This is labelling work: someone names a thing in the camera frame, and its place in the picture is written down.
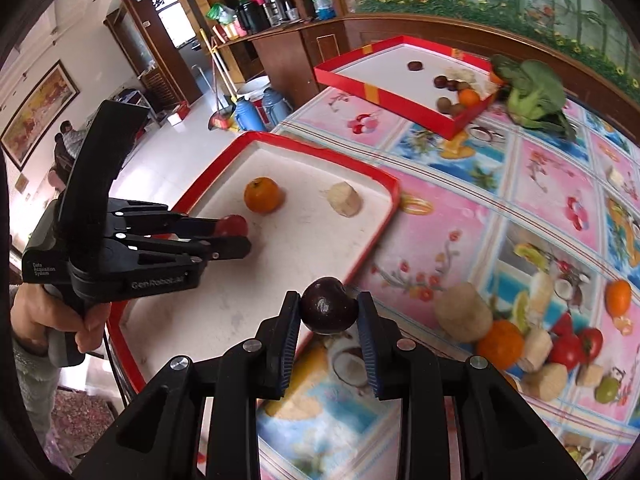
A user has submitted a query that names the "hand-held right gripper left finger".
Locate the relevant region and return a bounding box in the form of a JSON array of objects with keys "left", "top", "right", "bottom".
[{"left": 75, "top": 290, "right": 303, "bottom": 480}]

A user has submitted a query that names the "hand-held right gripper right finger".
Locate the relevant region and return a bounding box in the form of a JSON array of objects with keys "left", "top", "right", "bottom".
[{"left": 356, "top": 291, "right": 587, "bottom": 480}]

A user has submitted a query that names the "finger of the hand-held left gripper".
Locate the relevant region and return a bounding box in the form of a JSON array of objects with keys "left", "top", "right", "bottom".
[
  {"left": 102, "top": 234, "right": 252, "bottom": 267},
  {"left": 107, "top": 199, "right": 226, "bottom": 238}
]

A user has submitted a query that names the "dark purple plum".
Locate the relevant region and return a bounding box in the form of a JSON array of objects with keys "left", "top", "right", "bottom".
[{"left": 299, "top": 276, "right": 359, "bottom": 335}]

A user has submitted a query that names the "red-rimmed white tray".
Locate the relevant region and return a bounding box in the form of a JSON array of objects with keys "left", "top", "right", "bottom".
[{"left": 105, "top": 131, "right": 402, "bottom": 396}]

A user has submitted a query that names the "large beige banana chunk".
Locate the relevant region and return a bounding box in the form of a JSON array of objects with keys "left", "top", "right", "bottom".
[{"left": 434, "top": 282, "right": 493, "bottom": 343}]

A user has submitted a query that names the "person's left hand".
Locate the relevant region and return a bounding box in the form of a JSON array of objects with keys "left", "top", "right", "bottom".
[{"left": 10, "top": 282, "right": 108, "bottom": 357}]

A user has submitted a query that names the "wooden louvered cabinet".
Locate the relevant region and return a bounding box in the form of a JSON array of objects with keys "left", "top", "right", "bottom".
[{"left": 137, "top": 67, "right": 203, "bottom": 126}]

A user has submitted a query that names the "red dustpan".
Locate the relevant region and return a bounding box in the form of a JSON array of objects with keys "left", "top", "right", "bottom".
[{"left": 209, "top": 110, "right": 236, "bottom": 133}]

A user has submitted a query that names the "blue thermos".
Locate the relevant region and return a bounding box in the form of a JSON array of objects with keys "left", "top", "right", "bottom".
[{"left": 232, "top": 97, "right": 266, "bottom": 133}]

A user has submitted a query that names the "grey-blue thermos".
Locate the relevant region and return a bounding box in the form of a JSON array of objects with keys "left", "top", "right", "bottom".
[{"left": 261, "top": 87, "right": 293, "bottom": 126}]

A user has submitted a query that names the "white bucket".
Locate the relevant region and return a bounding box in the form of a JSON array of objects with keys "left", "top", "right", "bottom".
[{"left": 235, "top": 76, "right": 273, "bottom": 106}]

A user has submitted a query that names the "printed pink tablecloth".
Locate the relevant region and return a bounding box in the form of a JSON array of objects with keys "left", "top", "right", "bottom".
[{"left": 197, "top": 67, "right": 640, "bottom": 480}]

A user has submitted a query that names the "green plastic bag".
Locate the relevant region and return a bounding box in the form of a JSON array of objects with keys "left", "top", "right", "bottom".
[{"left": 206, "top": 2, "right": 236, "bottom": 26}]

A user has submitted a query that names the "wooden cabinet counter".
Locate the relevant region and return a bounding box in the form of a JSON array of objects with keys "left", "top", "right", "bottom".
[{"left": 212, "top": 12, "right": 640, "bottom": 126}]

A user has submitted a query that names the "black kettle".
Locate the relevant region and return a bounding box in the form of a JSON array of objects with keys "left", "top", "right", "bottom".
[{"left": 235, "top": 0, "right": 271, "bottom": 35}]

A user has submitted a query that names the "green grape fruit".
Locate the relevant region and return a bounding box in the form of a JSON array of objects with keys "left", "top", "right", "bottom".
[{"left": 595, "top": 377, "right": 621, "bottom": 404}]

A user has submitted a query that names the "red cardboard box lid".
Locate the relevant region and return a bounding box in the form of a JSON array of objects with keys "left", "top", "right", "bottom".
[{"left": 313, "top": 35, "right": 501, "bottom": 141}]

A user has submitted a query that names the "green broccoli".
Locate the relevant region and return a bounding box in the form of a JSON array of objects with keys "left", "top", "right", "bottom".
[{"left": 490, "top": 54, "right": 578, "bottom": 142}]

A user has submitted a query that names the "framed wall painting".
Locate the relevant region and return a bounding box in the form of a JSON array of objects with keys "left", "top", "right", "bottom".
[{"left": 0, "top": 60, "right": 81, "bottom": 171}]

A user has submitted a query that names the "yellow-handled broom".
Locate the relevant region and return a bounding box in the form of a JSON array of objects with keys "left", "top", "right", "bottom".
[{"left": 199, "top": 27, "right": 238, "bottom": 116}]

